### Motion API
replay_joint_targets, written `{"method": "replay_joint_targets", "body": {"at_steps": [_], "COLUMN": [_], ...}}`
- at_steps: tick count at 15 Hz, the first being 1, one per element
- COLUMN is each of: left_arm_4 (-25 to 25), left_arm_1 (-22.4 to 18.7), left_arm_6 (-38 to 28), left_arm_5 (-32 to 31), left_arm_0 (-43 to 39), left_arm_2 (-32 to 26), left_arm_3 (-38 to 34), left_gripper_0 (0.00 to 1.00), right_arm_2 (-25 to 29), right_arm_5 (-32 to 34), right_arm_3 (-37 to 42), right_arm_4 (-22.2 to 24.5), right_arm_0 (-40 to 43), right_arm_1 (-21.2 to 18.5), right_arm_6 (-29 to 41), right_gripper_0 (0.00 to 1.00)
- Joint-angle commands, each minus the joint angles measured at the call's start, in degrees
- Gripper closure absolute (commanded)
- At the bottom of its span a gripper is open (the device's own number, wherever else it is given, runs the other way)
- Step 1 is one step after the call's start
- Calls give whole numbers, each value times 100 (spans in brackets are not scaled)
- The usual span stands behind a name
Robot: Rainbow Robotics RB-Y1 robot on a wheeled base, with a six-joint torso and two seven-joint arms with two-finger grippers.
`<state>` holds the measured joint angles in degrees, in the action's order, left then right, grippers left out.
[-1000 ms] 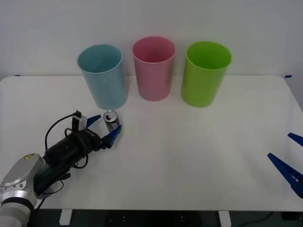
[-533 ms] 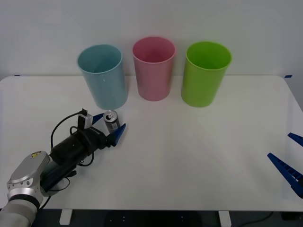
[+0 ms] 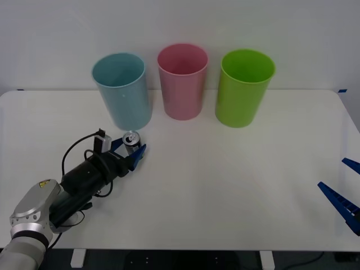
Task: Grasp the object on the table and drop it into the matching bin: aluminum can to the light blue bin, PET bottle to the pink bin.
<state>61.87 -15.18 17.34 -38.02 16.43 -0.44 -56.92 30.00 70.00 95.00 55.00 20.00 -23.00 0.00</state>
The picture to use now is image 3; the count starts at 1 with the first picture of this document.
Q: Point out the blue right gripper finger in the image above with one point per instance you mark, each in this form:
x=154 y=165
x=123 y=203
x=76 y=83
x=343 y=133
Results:
x=353 y=165
x=339 y=201

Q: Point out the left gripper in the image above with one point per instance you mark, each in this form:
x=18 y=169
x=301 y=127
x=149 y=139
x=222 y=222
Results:
x=114 y=166

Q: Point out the silver and black drink can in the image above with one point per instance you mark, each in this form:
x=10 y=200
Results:
x=131 y=140

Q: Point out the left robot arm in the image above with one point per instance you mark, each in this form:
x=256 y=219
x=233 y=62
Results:
x=31 y=202

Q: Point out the pale blue plastic bin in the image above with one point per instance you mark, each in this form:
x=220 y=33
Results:
x=123 y=95

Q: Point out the pink plastic bin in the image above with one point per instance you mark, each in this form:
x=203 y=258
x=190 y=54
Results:
x=182 y=90

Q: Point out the white table leg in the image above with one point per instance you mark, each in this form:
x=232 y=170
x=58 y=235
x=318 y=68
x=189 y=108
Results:
x=77 y=258
x=267 y=260

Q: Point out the green plastic bin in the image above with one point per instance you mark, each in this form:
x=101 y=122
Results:
x=242 y=98

